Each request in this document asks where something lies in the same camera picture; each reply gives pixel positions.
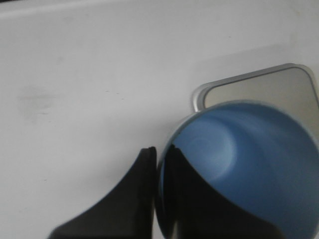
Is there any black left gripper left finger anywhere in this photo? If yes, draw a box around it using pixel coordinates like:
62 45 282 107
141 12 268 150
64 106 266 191
49 147 157 239

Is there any light blue plastic cup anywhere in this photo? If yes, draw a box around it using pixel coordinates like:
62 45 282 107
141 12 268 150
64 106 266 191
156 102 319 239

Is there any silver electronic kitchen scale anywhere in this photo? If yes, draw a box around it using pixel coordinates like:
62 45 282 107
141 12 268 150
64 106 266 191
192 63 319 113

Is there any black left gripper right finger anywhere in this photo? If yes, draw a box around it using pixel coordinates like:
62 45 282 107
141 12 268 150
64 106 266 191
159 145 284 239

